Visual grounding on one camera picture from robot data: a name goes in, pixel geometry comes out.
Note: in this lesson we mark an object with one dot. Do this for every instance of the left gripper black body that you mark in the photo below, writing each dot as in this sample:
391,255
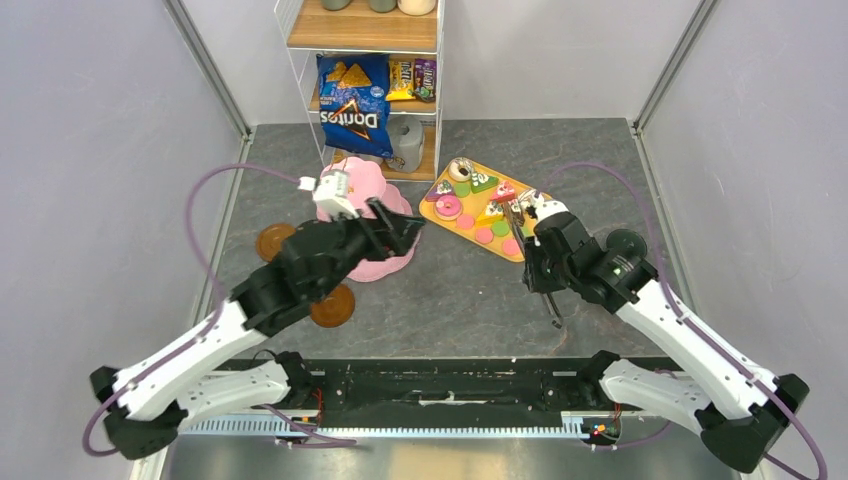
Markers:
359,241

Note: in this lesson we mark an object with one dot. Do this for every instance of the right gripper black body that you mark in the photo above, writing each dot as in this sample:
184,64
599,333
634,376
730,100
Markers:
545,274

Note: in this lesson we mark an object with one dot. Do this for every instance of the metal serving tongs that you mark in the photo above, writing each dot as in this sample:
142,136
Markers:
515,217

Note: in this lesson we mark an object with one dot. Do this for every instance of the purple cake slice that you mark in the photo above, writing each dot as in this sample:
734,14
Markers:
438,190

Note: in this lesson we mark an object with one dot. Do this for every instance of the yellow cake slice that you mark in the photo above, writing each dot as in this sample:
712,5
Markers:
491,213

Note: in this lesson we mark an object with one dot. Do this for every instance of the green cake slice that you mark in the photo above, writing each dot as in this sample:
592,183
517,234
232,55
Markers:
481,181

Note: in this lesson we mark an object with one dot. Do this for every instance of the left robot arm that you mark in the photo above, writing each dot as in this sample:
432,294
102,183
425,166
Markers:
144,406

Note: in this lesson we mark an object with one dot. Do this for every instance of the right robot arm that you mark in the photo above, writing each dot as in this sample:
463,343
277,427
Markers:
737,408

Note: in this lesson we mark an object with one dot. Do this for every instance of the pink sandwich cookie front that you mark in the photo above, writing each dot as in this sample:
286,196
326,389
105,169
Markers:
510,247

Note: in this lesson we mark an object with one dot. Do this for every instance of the pink sandwich cookie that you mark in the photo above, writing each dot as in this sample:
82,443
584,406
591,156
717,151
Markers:
465,222
484,235
510,247

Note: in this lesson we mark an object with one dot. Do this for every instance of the green sandwich cookie left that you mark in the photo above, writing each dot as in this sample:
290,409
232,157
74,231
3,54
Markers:
501,228

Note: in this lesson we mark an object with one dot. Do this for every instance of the pink frosted donut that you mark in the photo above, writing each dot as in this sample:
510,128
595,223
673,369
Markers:
448,207

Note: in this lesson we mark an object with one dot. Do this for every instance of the pink sandwich cookie far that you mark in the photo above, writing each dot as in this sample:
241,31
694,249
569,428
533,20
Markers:
465,222

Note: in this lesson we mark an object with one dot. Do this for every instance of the pink sandwich cookie middle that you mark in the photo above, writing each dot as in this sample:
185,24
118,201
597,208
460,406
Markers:
484,235

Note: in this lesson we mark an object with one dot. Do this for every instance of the red strawberry cake slice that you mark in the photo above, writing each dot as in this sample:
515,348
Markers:
504,192

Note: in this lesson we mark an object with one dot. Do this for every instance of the brown round coaster near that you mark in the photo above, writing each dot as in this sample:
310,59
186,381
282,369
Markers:
335,309

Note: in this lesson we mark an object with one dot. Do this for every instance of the brown round coaster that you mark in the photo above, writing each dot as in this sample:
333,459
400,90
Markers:
269,241
335,309

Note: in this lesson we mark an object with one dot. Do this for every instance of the yellow serving tray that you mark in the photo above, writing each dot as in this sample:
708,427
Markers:
473,204

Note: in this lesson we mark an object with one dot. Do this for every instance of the chocolate white donut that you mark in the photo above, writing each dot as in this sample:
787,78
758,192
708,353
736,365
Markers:
460,169

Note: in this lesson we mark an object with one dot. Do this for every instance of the grey ceramic mug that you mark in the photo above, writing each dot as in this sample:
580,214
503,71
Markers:
407,136

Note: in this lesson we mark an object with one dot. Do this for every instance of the brown round coaster far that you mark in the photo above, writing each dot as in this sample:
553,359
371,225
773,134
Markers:
269,241

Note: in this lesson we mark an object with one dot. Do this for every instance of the blue Doritos chip bag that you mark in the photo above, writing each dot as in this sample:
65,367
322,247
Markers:
353,111

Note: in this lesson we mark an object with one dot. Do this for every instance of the yellow M&M candy bag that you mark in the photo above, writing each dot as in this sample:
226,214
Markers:
401,80

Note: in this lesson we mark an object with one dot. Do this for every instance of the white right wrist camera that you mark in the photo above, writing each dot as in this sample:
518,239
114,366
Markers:
538,207

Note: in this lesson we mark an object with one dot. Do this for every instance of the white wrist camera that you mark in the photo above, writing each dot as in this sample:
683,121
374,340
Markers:
538,207
329,193

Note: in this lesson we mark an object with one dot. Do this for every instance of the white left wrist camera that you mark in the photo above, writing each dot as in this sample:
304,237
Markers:
329,193

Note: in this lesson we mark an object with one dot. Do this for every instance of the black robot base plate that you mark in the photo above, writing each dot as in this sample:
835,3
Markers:
446,393

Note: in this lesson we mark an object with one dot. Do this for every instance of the white wire wooden shelf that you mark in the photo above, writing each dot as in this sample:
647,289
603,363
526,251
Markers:
404,30

